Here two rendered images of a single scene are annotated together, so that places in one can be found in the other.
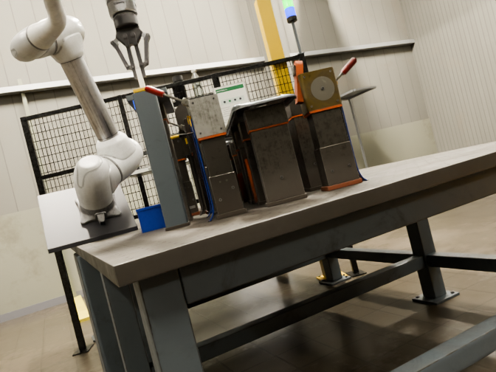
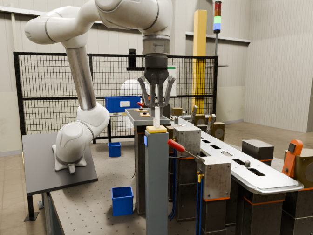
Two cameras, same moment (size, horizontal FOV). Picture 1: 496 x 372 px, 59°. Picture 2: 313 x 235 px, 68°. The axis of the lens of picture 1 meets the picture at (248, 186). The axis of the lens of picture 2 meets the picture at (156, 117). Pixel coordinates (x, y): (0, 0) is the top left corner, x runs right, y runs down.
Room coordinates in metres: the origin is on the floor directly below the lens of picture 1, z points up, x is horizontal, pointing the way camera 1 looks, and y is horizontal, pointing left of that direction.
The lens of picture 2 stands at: (0.63, 0.34, 1.32)
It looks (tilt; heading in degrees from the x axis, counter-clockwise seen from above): 9 degrees down; 353
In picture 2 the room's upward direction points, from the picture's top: straight up
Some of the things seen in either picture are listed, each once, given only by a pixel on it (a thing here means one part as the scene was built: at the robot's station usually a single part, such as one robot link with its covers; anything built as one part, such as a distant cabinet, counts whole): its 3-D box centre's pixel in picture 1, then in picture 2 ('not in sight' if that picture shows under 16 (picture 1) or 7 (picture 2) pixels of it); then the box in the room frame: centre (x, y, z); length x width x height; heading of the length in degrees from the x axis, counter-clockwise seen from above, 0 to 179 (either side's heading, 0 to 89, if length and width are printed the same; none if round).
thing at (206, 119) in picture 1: (212, 159); (208, 211); (1.32, 0.08, 0.88); 0.12 x 0.07 x 0.36; 96
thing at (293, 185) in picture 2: (246, 133); (196, 135); (1.90, -0.05, 1.00); 1.38 x 0.22 x 0.02; 6
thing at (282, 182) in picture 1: (274, 154); (261, 221); (1.29, -0.10, 0.84); 0.12 x 0.05 x 0.29; 96
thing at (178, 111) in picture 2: not in sight; (176, 127); (2.67, -0.10, 0.88); 0.08 x 0.08 x 0.36; 6
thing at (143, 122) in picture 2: (153, 105); (143, 115); (1.66, 0.27, 1.16); 0.37 x 0.14 x 0.02; 6
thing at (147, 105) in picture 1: (161, 160); (156, 191); (1.40, 0.25, 0.92); 0.08 x 0.08 x 0.44; 6
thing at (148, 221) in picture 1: (153, 217); (122, 200); (1.67, 0.38, 0.74); 0.11 x 0.10 x 0.09; 6
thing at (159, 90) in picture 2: (137, 51); (159, 91); (1.40, 0.24, 1.28); 0.04 x 0.01 x 0.11; 5
